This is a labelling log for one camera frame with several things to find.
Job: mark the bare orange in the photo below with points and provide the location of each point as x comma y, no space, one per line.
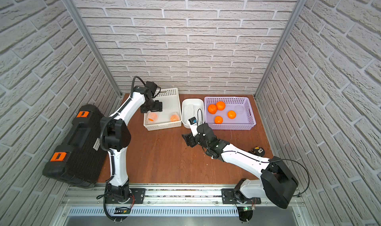
231,115
212,109
218,120
220,106

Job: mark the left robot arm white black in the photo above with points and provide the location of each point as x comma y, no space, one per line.
115,135

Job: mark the purple perforated plastic basket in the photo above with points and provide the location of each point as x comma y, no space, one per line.
237,115

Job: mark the white foam net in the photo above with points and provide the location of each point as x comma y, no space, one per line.
189,112

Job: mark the black yellow small device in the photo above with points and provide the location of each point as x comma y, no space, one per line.
258,151

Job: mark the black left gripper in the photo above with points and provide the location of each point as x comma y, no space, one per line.
153,106

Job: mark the white plastic tub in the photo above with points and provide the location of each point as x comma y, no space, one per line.
199,111

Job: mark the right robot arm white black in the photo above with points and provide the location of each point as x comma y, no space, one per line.
275,180

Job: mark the black tool case orange latches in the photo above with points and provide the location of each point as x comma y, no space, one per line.
78,160

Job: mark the white perforated plastic basket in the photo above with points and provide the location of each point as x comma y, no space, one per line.
171,103

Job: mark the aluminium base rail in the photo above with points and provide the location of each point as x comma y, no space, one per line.
176,200

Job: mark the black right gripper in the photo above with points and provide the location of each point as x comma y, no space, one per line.
190,140

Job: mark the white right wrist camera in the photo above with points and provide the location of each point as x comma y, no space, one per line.
193,126

